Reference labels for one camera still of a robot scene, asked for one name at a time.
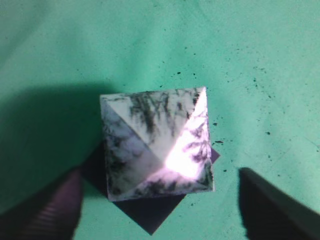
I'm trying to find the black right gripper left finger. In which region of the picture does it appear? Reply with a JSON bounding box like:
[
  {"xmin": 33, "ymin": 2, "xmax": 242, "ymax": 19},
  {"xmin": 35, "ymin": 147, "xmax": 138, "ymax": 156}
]
[{"xmin": 0, "ymin": 167, "xmax": 83, "ymax": 240}]

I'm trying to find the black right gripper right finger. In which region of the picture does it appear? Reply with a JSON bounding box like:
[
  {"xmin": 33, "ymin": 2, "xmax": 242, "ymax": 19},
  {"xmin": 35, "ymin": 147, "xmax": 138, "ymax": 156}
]
[{"xmin": 238, "ymin": 167, "xmax": 320, "ymax": 240}]

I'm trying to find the white marbled square pyramid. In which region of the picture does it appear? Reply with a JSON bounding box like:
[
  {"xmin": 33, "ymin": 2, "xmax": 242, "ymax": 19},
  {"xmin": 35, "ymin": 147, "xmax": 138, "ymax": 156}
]
[{"xmin": 99, "ymin": 86, "xmax": 215, "ymax": 202}]

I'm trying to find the green table cloth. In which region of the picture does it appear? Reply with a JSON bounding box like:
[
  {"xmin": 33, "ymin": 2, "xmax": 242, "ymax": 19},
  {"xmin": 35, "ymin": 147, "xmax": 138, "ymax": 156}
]
[{"xmin": 0, "ymin": 0, "xmax": 320, "ymax": 240}]

